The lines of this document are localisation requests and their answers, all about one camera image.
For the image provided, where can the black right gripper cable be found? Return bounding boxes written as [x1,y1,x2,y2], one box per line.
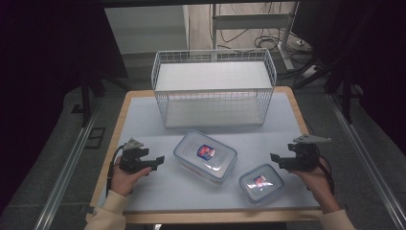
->
[316,155,336,196]

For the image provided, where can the person's right hand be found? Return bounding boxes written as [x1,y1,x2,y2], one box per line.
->
[288,157,334,205]

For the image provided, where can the black rectangular floor frame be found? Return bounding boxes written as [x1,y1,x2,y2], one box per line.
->
[83,126,107,150]

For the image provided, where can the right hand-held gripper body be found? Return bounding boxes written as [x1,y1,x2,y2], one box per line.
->
[286,133,332,173]

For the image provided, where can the white wire shelf rack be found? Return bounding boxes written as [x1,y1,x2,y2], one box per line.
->
[150,47,278,129]

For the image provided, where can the white board panel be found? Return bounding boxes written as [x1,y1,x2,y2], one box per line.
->
[103,5,191,55]

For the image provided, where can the white metal desk frame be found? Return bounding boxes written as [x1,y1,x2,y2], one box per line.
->
[210,1,301,72]

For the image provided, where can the aluminium floor rail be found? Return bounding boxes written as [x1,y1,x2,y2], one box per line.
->
[33,102,102,230]
[327,93,406,230]

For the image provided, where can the small clear food container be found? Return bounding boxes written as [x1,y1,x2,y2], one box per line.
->
[237,163,284,205]

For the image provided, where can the large clear food container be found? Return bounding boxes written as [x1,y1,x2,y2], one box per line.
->
[172,128,238,186]

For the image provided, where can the person's left hand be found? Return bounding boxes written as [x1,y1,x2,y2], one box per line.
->
[109,156,153,196]

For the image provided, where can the light blue table mat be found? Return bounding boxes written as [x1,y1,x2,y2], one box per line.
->
[97,91,321,214]

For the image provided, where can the black metal stand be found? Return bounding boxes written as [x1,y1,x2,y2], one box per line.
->
[324,71,357,125]
[79,71,108,128]

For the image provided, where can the white power strip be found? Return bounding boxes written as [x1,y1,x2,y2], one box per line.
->
[301,64,320,80]

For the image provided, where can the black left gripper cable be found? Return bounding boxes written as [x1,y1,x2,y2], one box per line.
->
[105,144,126,196]

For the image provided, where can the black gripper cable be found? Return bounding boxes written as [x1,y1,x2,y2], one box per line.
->
[316,155,336,196]
[105,144,126,196]

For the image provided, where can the black floor cables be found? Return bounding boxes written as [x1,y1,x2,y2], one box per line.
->
[219,28,315,66]

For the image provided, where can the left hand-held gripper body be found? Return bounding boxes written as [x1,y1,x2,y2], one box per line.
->
[118,137,155,175]

